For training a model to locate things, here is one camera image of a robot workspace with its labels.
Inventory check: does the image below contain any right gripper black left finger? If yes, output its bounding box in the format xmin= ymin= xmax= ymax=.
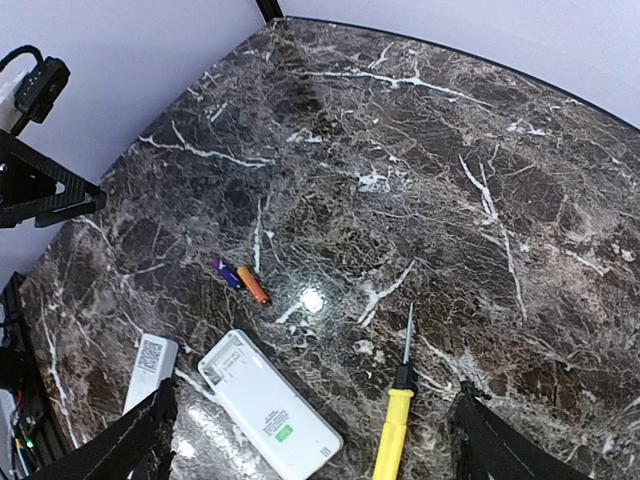
xmin=29 ymin=378 xmax=178 ymax=479

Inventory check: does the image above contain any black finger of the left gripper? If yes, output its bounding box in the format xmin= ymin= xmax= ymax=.
xmin=1 ymin=131 xmax=106 ymax=212
xmin=1 ymin=201 xmax=95 ymax=229

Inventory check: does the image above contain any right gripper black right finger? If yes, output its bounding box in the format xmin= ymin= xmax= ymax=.
xmin=447 ymin=380 xmax=587 ymax=479

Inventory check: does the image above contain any slim white QR-code remote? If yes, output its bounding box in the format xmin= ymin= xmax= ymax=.
xmin=122 ymin=333 xmax=179 ymax=415

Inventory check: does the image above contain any yellow handled screwdriver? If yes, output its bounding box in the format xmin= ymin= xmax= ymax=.
xmin=372 ymin=303 xmax=416 ymax=480

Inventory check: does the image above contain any wide white remote control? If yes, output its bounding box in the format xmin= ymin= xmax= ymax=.
xmin=198 ymin=329 xmax=343 ymax=479

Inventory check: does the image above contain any orange AAA battery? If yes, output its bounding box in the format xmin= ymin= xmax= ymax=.
xmin=236 ymin=266 xmax=270 ymax=305

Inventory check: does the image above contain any purple AAA battery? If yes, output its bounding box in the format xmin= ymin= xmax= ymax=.
xmin=212 ymin=258 xmax=243 ymax=290

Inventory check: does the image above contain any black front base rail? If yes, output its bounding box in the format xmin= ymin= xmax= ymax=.
xmin=1 ymin=272 xmax=78 ymax=478

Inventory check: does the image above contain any black enclosure frame post left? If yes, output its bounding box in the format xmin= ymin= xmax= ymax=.
xmin=256 ymin=0 xmax=285 ymax=23

